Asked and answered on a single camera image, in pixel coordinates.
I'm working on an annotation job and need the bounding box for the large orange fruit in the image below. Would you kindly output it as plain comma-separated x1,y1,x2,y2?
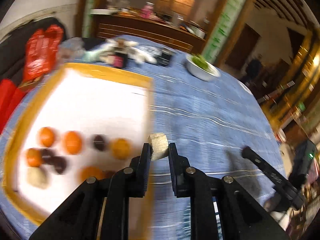
110,138,132,160

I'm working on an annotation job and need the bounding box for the beige cake piece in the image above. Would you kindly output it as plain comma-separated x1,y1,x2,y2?
148,133,169,161

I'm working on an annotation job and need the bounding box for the dark purple plum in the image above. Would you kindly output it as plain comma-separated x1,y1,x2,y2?
93,134,107,152
52,156,67,174

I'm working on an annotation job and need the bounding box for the small orange tangerine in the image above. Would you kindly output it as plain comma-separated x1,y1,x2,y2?
63,131,82,155

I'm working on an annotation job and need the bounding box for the blue plaid tablecloth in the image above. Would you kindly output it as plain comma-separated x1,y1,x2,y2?
1,52,285,239

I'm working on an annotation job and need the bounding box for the yellow cardboard box tray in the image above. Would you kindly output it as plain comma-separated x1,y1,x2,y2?
3,63,152,239

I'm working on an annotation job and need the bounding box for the orange fruit in box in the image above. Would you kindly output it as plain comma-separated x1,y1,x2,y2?
38,127,55,147

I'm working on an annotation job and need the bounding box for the white bowl of greens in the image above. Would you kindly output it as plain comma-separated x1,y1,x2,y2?
186,54,221,82

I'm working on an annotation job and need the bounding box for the black small device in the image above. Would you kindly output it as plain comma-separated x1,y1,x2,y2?
157,48,175,67

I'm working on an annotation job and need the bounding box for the white plush toy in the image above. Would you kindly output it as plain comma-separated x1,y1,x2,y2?
82,38,157,68

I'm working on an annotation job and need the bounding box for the wooden sideboard cabinet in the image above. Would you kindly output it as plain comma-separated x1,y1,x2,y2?
91,9,205,54

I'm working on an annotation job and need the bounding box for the pink bottle on cabinet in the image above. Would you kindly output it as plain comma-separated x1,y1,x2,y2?
140,2,153,19

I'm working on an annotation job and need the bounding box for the red plastic bag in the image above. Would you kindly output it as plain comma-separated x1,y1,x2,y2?
23,24,64,82

